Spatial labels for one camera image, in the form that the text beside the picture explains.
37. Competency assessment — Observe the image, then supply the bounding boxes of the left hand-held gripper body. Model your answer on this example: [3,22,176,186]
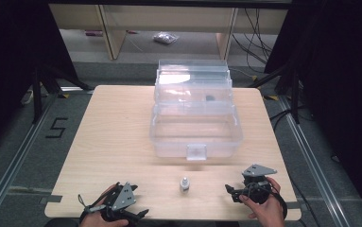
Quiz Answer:
[84,182,139,223]

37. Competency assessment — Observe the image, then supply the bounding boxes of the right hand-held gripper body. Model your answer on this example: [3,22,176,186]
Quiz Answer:
[241,163,279,205]

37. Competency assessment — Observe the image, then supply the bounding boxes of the person's right hand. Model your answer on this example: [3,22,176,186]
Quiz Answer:
[238,176,286,227]

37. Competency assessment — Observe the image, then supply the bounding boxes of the person's left hand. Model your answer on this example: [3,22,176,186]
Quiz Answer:
[79,184,129,227]

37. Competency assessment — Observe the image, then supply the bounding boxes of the small white bottle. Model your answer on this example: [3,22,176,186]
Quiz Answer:
[179,176,191,194]

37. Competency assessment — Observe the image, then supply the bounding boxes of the clear plastic storage box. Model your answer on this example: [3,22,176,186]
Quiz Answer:
[148,59,245,162]

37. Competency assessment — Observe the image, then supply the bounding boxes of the black metal stand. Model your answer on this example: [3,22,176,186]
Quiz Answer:
[31,64,95,125]
[247,61,302,125]

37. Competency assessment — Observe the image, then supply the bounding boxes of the dark curtain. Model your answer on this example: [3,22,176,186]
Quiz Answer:
[0,0,79,159]
[263,0,362,218]

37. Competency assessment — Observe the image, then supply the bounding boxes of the white floor item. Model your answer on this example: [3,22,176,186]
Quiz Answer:
[20,89,35,106]

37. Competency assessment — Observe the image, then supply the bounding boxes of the clear plastic bag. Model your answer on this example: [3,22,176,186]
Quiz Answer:
[152,30,180,45]

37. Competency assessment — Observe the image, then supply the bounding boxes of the light wooden shelf unit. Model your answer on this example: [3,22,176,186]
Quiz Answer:
[48,3,289,61]

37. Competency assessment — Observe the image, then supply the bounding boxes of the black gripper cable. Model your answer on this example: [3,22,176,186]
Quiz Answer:
[263,181,288,220]

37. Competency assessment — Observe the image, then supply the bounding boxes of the black gripper strap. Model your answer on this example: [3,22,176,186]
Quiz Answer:
[77,193,90,210]

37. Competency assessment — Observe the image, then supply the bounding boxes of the aluminium floor rail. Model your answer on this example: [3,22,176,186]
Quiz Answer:
[277,94,353,227]
[0,93,60,227]

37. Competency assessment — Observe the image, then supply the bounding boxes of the black floor cables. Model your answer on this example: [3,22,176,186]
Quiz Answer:
[231,8,275,65]

